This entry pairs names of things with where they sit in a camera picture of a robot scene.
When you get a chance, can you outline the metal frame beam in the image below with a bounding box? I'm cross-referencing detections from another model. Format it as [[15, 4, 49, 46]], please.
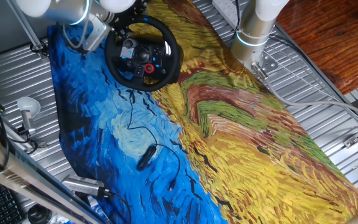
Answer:
[[0, 129, 105, 224]]

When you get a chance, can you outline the white dome stand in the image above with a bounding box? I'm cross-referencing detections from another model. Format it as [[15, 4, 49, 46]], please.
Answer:
[[16, 96, 42, 136]]

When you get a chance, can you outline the black strap tie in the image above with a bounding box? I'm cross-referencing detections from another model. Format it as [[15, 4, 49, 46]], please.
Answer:
[[29, 40, 48, 59]]

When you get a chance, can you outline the silver ribbed camera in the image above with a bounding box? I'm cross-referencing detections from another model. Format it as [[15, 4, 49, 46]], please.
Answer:
[[61, 174, 110, 197]]

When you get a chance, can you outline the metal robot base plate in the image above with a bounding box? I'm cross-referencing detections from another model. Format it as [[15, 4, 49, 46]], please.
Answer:
[[249, 51, 279, 76]]

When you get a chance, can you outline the white power strip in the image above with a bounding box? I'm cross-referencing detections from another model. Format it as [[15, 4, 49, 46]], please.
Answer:
[[211, 0, 241, 30]]

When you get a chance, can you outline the aluminium profile mast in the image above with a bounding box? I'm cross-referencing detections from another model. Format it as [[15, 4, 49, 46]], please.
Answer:
[[6, 0, 49, 60]]

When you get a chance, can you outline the black camera cable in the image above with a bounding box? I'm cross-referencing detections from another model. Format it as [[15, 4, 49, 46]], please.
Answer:
[[99, 188, 132, 224]]

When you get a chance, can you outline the thin black wheel cable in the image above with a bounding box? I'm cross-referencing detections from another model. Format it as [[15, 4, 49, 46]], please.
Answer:
[[126, 90, 181, 192]]

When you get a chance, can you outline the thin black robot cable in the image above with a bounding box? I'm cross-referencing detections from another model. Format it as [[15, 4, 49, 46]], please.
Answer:
[[234, 0, 242, 32]]

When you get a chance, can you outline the silver clamp bracket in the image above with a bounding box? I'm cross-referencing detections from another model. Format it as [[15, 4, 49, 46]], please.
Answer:
[[16, 124, 48, 155]]

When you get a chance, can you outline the blue yellow painting print cloth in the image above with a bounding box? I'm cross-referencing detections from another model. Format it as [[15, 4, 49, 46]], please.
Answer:
[[47, 0, 358, 224]]

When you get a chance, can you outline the black racing steering wheel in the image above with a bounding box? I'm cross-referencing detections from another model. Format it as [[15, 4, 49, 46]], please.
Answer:
[[104, 14, 181, 93]]

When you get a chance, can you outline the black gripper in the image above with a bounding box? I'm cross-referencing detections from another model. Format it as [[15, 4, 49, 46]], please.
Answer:
[[109, 0, 149, 39]]

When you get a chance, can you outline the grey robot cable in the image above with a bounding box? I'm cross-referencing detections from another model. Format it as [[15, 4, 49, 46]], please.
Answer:
[[251, 61, 358, 124]]

